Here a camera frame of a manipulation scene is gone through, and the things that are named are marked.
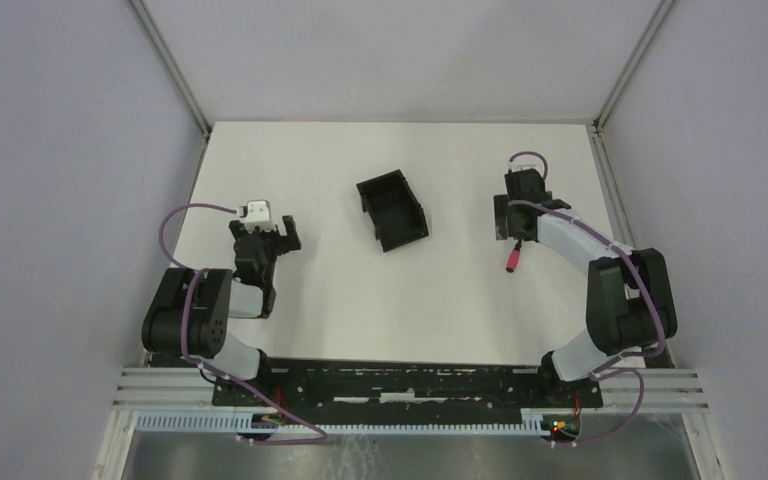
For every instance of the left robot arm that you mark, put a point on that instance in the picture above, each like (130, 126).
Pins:
(189, 317)

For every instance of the aluminium rail frame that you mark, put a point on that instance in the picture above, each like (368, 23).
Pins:
(666, 391)

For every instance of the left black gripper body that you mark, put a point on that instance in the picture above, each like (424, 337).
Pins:
(271, 241)

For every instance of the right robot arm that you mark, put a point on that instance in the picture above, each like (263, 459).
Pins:
(629, 307)

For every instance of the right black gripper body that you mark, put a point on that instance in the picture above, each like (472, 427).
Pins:
(511, 224)

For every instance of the red handled screwdriver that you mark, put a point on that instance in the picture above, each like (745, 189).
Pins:
(514, 257)

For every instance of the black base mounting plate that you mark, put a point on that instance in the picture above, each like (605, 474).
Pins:
(308, 382)

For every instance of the light blue cable duct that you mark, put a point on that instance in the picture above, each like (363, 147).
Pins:
(238, 422)

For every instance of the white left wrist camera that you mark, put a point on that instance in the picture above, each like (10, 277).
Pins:
(256, 214)

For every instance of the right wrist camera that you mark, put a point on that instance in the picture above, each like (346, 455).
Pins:
(526, 170)

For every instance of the black plastic bin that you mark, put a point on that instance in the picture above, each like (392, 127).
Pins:
(396, 214)

